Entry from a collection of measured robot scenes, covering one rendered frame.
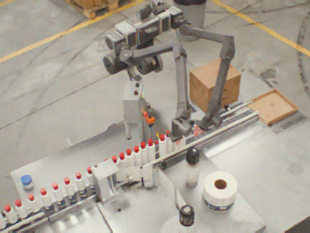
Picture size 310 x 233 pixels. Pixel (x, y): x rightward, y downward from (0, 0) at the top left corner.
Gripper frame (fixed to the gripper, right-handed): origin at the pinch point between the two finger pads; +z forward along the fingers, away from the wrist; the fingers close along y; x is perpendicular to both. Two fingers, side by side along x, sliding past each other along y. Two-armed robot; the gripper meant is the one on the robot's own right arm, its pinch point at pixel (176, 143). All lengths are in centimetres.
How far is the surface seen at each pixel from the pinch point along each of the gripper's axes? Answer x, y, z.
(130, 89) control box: 28.6, -12.7, -29.2
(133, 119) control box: 20.5, -16.8, -13.5
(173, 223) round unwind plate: -28.7, -22.1, 30.1
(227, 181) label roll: -30.0, 16.2, 16.9
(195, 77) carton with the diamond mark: 52, 51, 7
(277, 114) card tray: 8, 97, 36
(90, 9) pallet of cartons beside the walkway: 342, 89, 99
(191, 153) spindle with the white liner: -10.6, 3.4, 1.3
